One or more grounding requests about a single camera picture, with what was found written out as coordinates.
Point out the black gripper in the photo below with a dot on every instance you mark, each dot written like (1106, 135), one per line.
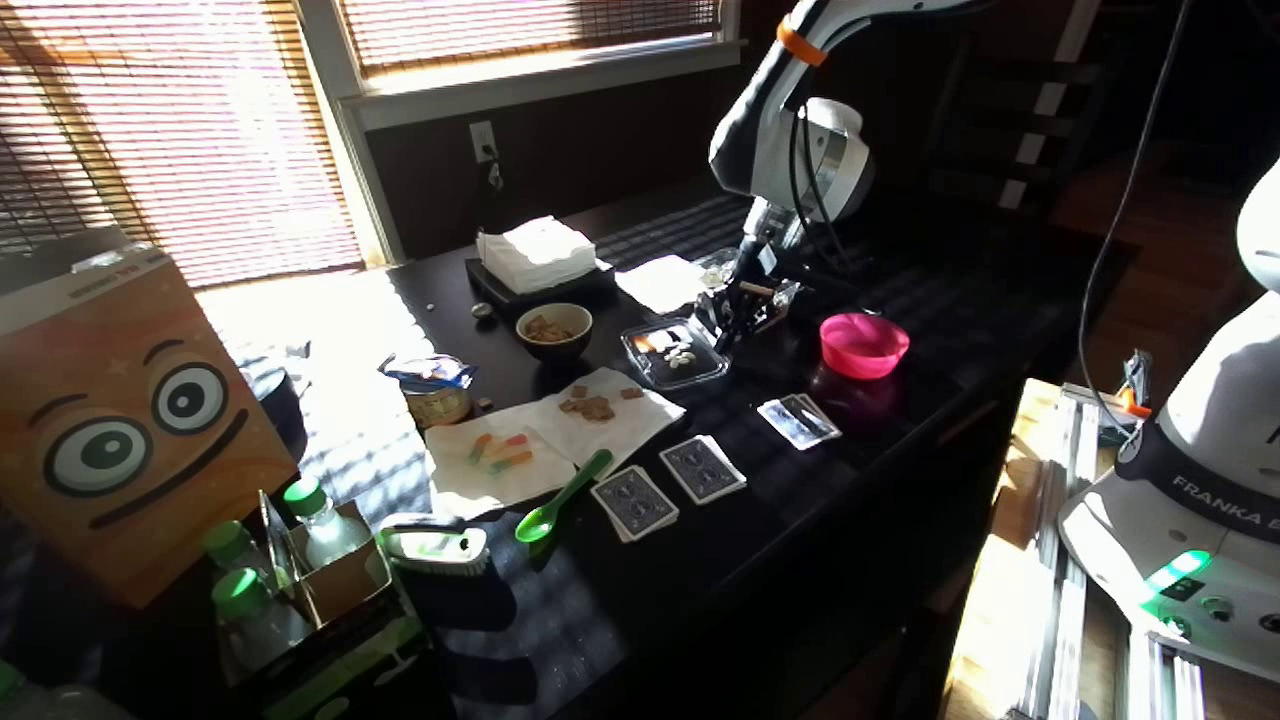
(763, 281)

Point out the clear plastic seed container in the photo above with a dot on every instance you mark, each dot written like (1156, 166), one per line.
(782, 306)

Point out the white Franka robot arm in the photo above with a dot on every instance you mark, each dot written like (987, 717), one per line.
(800, 146)

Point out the pink plastic bowl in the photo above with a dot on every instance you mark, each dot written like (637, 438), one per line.
(864, 344)

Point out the small dark snack bowl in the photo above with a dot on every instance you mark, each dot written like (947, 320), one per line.
(554, 326)

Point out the single flat white napkin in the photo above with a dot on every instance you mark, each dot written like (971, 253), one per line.
(661, 285)

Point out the white face-up playing card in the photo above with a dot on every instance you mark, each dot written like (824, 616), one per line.
(796, 422)

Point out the brown snack pieces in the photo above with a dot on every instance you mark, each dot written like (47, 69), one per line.
(586, 404)

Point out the white square box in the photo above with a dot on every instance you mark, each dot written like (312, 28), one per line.
(538, 251)

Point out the black tray under napkins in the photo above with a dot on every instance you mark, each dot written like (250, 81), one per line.
(496, 301)

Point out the white paper towel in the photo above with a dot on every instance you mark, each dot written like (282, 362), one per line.
(545, 441)

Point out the orange snack pieces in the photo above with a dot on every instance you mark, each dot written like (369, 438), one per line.
(503, 450)

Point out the green plastic spoon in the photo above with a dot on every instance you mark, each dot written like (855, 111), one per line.
(543, 520)

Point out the narrow wooden window blind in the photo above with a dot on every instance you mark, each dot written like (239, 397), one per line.
(532, 25)

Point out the crumpled foil snack bag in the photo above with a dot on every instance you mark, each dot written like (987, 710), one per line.
(430, 385)

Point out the white and green small packet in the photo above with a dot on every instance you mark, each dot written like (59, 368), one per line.
(439, 551)

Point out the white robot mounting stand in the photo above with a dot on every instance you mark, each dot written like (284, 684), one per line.
(1066, 585)

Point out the clear bottle with green cap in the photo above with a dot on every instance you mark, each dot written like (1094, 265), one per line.
(323, 542)
(227, 539)
(242, 603)

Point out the green cardboard bottle carrier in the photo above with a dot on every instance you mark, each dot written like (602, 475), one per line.
(361, 640)

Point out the wide wooden window blind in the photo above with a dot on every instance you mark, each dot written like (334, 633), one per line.
(173, 135)

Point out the cardboard box with cartoon face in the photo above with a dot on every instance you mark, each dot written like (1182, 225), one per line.
(126, 427)

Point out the white wall outlet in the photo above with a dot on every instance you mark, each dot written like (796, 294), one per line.
(482, 142)

